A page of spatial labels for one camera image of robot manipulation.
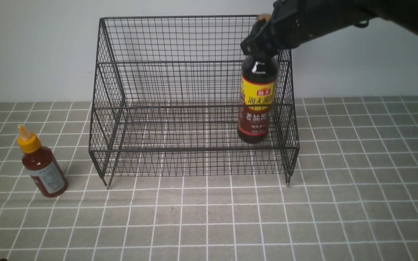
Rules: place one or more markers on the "dark soy sauce bottle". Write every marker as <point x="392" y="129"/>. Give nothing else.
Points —
<point x="256" y="93"/>

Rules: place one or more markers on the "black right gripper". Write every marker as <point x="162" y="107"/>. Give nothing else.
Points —
<point x="290" y="25"/>

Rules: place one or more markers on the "red sauce bottle yellow cap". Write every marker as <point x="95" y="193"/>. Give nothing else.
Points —
<point x="41" y="164"/>

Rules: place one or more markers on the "black wire mesh rack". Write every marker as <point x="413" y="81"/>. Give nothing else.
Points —
<point x="166" y="101"/>

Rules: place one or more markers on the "grey grid tablecloth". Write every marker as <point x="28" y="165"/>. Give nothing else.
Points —
<point x="353" y="196"/>

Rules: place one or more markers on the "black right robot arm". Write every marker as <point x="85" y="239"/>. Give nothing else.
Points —
<point x="339" y="14"/>

